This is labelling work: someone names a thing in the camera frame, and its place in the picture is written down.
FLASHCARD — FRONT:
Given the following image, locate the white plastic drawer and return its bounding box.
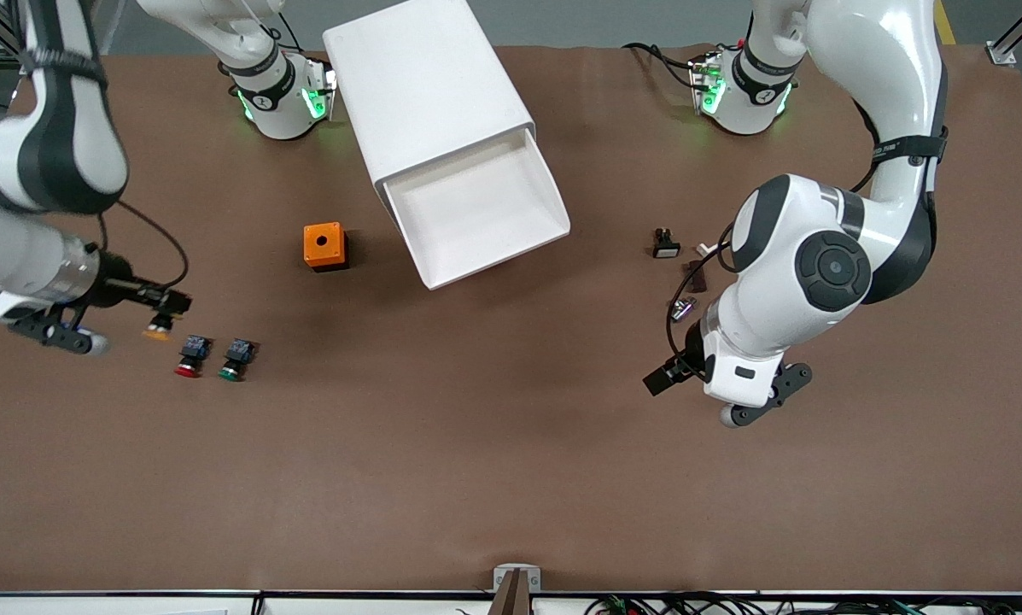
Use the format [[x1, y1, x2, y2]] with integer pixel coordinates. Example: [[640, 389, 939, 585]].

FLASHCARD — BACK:
[[383, 128, 572, 291]]

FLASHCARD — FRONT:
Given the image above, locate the red mushroom push button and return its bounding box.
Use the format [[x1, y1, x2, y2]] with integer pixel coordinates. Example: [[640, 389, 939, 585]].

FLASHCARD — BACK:
[[174, 335, 213, 378]]

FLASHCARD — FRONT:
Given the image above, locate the green mushroom push button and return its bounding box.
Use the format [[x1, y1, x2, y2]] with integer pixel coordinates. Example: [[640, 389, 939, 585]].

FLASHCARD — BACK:
[[218, 338, 255, 382]]

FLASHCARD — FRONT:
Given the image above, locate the white drawer cabinet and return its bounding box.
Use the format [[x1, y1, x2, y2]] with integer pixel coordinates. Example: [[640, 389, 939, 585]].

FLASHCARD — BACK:
[[322, 0, 535, 196]]

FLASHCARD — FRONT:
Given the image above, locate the black left camera cable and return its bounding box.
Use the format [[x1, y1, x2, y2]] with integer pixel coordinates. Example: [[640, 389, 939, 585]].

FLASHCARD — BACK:
[[666, 224, 738, 364]]

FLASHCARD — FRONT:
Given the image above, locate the black camera cable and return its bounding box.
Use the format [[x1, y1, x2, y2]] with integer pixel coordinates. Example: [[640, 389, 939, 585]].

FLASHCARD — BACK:
[[666, 224, 738, 364], [99, 199, 190, 291]]

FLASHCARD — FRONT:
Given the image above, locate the black right camera cable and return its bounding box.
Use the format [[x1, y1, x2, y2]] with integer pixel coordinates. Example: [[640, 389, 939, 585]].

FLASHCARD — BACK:
[[99, 199, 190, 291]]

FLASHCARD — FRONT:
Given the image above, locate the orange button enclosure box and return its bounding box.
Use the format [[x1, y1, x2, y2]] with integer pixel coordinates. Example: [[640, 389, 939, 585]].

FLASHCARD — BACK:
[[303, 222, 349, 272]]

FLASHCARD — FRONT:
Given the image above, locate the black cable bundle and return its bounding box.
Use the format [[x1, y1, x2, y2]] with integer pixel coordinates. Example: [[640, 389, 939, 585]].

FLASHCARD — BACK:
[[583, 589, 1022, 615]]

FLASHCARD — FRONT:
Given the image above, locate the grey metal bracket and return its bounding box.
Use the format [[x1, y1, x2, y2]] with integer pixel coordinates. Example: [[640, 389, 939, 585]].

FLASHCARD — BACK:
[[493, 564, 542, 595]]

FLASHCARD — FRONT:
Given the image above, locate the brown wedge post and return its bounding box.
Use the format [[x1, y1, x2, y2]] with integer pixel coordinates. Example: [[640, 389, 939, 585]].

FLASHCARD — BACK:
[[488, 569, 533, 615]]

